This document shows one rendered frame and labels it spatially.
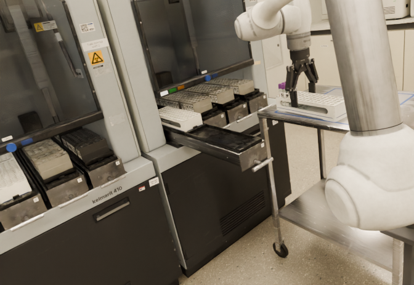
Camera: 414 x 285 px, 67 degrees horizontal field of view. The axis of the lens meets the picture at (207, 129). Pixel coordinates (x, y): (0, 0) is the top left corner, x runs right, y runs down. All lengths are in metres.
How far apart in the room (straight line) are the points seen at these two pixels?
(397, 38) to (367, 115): 2.59
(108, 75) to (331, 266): 1.38
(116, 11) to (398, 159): 1.09
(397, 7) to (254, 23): 2.19
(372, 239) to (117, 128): 1.15
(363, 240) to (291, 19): 0.94
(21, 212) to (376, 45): 1.14
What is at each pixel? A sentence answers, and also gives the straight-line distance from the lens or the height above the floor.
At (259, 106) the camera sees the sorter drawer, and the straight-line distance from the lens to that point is 1.71.
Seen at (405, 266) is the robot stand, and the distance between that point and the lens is 1.06.
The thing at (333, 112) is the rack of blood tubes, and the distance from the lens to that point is 1.22.
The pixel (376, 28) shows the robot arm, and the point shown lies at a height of 1.19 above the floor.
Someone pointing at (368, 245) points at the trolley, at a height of 0.28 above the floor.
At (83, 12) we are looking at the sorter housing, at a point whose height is 1.36.
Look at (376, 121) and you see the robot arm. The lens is 0.70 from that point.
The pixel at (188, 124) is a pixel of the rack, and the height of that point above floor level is 0.84.
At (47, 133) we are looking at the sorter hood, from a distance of 1.26.
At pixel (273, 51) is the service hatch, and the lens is 3.60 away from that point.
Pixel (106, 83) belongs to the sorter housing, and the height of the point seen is 1.09.
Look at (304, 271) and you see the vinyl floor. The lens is 1.78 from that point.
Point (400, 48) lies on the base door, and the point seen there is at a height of 0.66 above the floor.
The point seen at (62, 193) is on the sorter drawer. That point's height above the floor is 0.77.
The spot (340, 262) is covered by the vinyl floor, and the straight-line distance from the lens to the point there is 1.83.
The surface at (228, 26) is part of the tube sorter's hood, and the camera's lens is 1.65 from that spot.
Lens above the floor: 1.28
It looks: 21 degrees down
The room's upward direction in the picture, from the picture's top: 12 degrees counter-clockwise
